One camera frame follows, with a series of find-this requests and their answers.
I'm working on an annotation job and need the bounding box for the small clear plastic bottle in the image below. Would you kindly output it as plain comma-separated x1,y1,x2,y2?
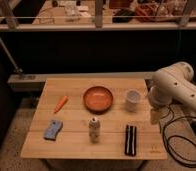
89,117,101,143

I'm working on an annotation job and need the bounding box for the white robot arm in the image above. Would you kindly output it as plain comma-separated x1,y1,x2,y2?
148,62,196,112

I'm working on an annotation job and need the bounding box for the orange round bowl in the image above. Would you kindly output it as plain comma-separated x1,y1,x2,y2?
83,86,113,112

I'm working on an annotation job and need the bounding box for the orange toy carrot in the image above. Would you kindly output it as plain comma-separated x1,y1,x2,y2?
54,96,68,114

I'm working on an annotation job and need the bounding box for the white plastic cup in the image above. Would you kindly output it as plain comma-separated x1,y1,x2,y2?
125,89,141,112

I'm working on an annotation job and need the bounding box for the wooden table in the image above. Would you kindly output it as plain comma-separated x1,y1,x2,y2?
21,78,167,160

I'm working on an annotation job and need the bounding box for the blue sponge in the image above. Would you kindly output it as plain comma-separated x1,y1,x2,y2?
43,120,63,141

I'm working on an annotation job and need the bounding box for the metal diagonal pole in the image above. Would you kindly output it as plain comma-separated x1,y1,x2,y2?
0,36,24,79

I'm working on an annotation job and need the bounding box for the grey low ledge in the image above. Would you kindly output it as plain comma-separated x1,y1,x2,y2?
7,72,153,92

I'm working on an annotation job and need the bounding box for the black cable on floor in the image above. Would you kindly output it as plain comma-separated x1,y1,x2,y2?
159,103,196,169

